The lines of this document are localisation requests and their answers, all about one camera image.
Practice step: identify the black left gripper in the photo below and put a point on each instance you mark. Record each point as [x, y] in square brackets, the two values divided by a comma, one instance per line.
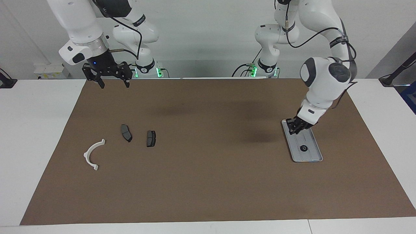
[302, 124]

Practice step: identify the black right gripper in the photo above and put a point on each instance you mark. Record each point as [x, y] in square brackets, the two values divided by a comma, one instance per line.
[104, 66]

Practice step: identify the large black bearing gear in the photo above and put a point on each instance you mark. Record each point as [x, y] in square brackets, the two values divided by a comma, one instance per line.
[304, 149]

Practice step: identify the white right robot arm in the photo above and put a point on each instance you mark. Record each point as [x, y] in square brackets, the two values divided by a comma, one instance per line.
[81, 22]

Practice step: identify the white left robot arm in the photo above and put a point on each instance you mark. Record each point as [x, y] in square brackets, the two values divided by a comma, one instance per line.
[325, 81]

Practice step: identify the silver metal tray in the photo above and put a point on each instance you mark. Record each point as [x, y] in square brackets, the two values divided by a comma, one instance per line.
[308, 157]

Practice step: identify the curved dark grey brake pad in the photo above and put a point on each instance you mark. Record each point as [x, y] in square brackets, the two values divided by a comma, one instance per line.
[126, 133]

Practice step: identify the rectangular dark grey brake pad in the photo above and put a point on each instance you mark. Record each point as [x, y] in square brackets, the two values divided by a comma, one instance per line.
[151, 139]

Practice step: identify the brown table mat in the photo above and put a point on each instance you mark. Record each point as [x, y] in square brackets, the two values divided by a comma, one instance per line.
[208, 182]

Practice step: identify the blue box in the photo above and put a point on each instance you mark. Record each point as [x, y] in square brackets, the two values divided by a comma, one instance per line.
[410, 99]

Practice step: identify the white wall socket box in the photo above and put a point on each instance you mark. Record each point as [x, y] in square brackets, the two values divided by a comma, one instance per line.
[48, 70]

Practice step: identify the white curved plastic bracket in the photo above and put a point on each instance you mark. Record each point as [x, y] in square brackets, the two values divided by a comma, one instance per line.
[86, 155]

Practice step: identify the black clamp mount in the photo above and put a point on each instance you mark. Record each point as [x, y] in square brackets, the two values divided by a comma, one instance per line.
[7, 83]

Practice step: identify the black camera stand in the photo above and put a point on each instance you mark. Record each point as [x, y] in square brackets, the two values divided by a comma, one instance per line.
[390, 79]

